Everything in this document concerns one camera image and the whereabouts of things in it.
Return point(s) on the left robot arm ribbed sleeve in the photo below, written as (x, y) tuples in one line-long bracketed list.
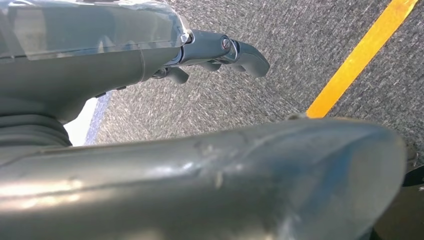
[(30, 132)]

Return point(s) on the robot silver leg shell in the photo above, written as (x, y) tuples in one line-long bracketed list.
[(198, 192)]

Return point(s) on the yellow floor tape square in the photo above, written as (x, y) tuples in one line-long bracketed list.
[(357, 59)]

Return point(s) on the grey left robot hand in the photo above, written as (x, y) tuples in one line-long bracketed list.
[(82, 66)]

